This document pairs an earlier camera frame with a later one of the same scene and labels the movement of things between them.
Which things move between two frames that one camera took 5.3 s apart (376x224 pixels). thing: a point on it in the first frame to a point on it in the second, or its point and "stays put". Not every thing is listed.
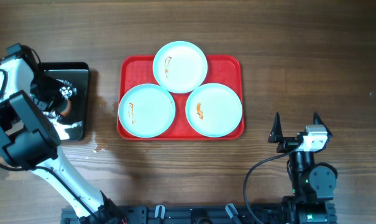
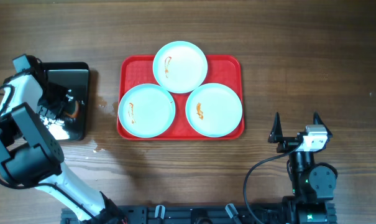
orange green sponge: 68,111 to 76,111
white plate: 146,111 stays put
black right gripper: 291,142 stays put
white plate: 180,66 stays put
